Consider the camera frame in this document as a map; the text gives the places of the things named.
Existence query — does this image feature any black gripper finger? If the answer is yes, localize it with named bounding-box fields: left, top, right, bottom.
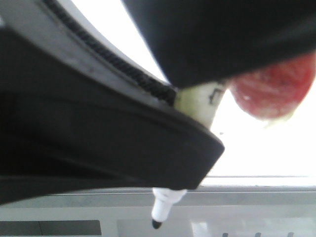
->
left=124, top=0, right=316, bottom=88
left=0, top=0, right=224, bottom=204

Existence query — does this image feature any red magnet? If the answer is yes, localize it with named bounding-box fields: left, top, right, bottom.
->
left=229, top=52, right=316, bottom=123

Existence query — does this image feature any white black whiteboard marker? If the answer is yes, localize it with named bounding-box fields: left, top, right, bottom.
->
left=151, top=81, right=228, bottom=230

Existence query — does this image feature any grey aluminium whiteboard frame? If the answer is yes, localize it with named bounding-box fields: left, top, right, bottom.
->
left=0, top=176, right=316, bottom=208

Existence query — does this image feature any white whiteboard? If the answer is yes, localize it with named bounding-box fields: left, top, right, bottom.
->
left=74, top=0, right=316, bottom=186

